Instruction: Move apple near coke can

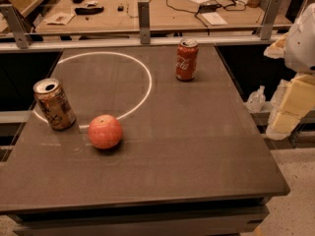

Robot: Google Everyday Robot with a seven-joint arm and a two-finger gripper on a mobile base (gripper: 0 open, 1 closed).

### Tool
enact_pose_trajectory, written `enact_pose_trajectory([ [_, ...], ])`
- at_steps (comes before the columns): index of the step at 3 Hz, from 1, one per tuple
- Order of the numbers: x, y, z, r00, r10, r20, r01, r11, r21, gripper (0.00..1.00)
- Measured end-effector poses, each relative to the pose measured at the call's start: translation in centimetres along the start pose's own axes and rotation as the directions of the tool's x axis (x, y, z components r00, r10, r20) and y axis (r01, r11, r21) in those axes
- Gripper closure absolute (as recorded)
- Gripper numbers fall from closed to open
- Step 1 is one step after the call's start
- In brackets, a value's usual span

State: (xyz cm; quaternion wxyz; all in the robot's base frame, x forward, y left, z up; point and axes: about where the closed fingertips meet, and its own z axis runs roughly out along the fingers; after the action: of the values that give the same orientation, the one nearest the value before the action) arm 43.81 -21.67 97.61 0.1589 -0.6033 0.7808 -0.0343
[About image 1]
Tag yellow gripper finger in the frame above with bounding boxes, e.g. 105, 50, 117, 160
264, 33, 287, 59
266, 74, 315, 140

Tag red apple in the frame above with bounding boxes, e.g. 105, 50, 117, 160
88, 115, 123, 149

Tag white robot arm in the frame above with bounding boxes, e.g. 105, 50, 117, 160
264, 3, 315, 140

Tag red coke can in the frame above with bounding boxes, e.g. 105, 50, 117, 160
175, 39, 199, 81

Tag tan opened drink can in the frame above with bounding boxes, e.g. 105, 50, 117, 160
32, 78, 76, 131

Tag clear sanitizer bottle left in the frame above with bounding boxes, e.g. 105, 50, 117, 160
246, 86, 266, 112

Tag white paper card right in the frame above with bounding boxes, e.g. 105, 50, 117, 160
202, 12, 226, 26

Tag white paper card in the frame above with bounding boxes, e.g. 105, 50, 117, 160
202, 12, 226, 26
44, 12, 74, 26

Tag black power adapter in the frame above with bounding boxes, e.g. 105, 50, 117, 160
199, 2, 221, 13

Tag small black block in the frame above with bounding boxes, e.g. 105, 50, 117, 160
117, 5, 124, 11

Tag black flat device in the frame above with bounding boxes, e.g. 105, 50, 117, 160
75, 7, 104, 16

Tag wooden background desk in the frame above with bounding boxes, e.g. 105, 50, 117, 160
33, 0, 293, 36

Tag white paper card left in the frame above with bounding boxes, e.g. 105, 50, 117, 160
44, 12, 74, 26

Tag right metal rail bracket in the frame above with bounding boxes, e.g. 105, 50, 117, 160
257, 0, 283, 40

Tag metal rail bracket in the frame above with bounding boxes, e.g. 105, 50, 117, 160
0, 4, 32, 49
138, 1, 151, 44
257, 0, 283, 40

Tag black cable on desk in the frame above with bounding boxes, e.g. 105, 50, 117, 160
165, 0, 247, 28

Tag middle metal rail bracket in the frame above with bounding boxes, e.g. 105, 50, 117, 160
138, 1, 151, 44

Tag left metal rail bracket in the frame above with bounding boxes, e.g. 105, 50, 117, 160
0, 4, 32, 49

